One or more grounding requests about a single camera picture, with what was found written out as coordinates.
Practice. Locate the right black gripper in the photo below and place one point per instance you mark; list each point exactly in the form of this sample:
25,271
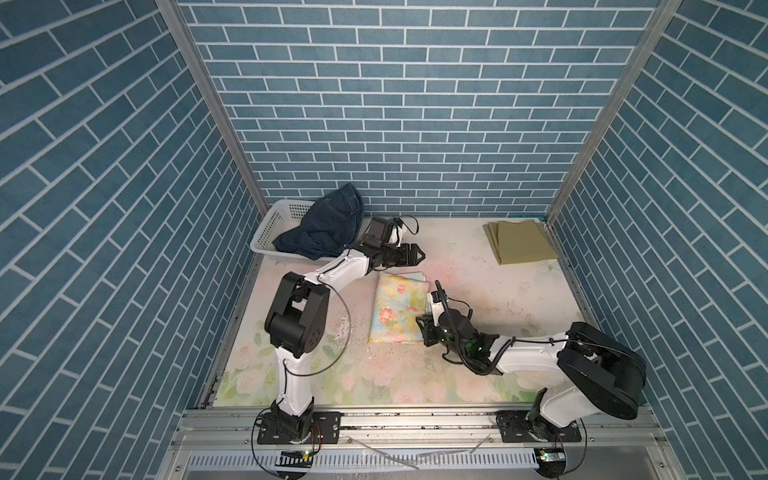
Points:
427,330

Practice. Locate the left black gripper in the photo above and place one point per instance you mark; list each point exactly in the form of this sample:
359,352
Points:
411,259

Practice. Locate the floral pastel skirt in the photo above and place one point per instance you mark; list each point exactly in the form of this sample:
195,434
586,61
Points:
399,299

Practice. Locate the blue denim skirt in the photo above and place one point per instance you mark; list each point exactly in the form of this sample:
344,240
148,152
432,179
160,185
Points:
331,224

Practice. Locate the olive green skirt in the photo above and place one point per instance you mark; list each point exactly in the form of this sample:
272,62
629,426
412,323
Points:
519,242

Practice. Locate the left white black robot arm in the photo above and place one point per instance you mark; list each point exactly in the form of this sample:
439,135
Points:
297,317

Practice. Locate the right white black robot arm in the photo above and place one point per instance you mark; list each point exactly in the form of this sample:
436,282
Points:
593,373

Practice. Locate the white plastic laundry basket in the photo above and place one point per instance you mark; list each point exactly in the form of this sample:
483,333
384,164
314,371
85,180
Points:
284,215

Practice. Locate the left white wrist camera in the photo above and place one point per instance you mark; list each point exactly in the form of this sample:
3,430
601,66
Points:
397,229

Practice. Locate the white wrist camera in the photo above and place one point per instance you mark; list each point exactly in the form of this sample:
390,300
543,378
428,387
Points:
397,229
435,306

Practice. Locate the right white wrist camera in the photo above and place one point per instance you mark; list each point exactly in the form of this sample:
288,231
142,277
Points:
435,306

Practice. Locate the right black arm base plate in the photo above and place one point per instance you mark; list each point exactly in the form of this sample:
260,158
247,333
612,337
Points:
517,426

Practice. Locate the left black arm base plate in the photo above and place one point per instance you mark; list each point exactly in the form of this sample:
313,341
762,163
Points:
279,428

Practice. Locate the left aluminium corner post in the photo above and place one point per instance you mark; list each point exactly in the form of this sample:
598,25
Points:
182,35

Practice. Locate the aluminium corner post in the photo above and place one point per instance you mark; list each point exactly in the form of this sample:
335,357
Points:
657,24
182,35

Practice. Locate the aluminium front mounting rail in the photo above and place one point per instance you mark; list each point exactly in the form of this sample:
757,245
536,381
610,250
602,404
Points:
437,442

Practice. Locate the right aluminium corner post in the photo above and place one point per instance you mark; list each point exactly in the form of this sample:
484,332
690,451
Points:
657,24

